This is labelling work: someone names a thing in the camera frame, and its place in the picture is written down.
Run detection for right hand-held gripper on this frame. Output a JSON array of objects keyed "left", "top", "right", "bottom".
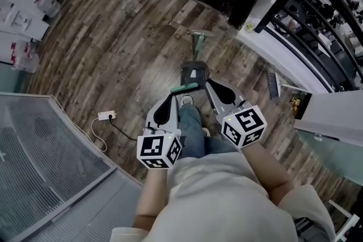
[{"left": 205, "top": 79, "right": 268, "bottom": 150}]

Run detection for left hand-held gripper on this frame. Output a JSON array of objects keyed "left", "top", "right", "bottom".
[{"left": 137, "top": 94, "right": 183, "bottom": 170}]

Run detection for green broom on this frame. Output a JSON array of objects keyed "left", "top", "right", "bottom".
[{"left": 170, "top": 33, "right": 206, "bottom": 94}]

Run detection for person's right forearm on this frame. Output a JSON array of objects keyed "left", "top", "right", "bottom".
[{"left": 240, "top": 144, "right": 296, "bottom": 205}]

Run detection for person's left forearm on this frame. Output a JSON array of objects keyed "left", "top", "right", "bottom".
[{"left": 132, "top": 168, "right": 171, "bottom": 232}]

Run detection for person's blue jeans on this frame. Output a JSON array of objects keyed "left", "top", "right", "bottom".
[{"left": 178, "top": 103, "right": 240, "bottom": 161}]

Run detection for white power strip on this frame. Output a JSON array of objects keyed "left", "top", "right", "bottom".
[{"left": 98, "top": 111, "right": 117, "bottom": 121}]

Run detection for dark box with yellow items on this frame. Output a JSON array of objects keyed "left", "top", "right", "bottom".
[{"left": 289, "top": 92, "right": 307, "bottom": 120}]

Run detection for person's cream shirt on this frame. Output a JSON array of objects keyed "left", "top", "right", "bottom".
[{"left": 110, "top": 150, "right": 337, "bottom": 242}]

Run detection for black metal railing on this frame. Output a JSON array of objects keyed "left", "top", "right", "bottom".
[{"left": 254, "top": 0, "right": 363, "bottom": 94}]

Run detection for glass partition with blinds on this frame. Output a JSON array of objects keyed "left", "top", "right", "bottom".
[{"left": 0, "top": 92, "right": 144, "bottom": 242}]

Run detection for frosted glass panel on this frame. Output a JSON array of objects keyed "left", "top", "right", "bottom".
[{"left": 296, "top": 127, "right": 363, "bottom": 179}]

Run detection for clear water jug red cap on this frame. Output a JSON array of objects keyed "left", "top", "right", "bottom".
[
  {"left": 35, "top": 0, "right": 61, "bottom": 18},
  {"left": 10, "top": 41, "right": 32, "bottom": 59},
  {"left": 12, "top": 50, "right": 40, "bottom": 74}
]

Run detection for white water dispenser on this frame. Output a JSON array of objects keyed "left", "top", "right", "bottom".
[{"left": 11, "top": 10, "right": 32, "bottom": 32}]

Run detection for dispenser water bottle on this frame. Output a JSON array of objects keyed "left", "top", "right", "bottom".
[{"left": 0, "top": 0, "right": 15, "bottom": 25}]

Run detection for grey dustpan with handle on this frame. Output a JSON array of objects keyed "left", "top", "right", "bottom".
[{"left": 180, "top": 29, "right": 215, "bottom": 91}]

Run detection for black power cable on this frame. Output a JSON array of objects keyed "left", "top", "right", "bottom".
[{"left": 108, "top": 114, "right": 140, "bottom": 141}]

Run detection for grey broom white handle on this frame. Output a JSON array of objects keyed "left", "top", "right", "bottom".
[{"left": 267, "top": 71, "right": 309, "bottom": 100}]

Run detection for white power cable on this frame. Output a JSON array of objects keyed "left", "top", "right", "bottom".
[{"left": 49, "top": 95, "right": 108, "bottom": 152}]

